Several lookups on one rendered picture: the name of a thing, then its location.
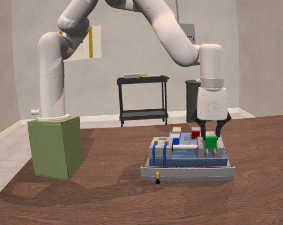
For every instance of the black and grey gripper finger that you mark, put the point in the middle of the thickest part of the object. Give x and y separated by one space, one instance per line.
200 123
220 124

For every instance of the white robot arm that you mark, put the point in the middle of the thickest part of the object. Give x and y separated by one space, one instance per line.
52 46

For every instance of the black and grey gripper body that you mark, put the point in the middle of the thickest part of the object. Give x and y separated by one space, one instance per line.
212 103

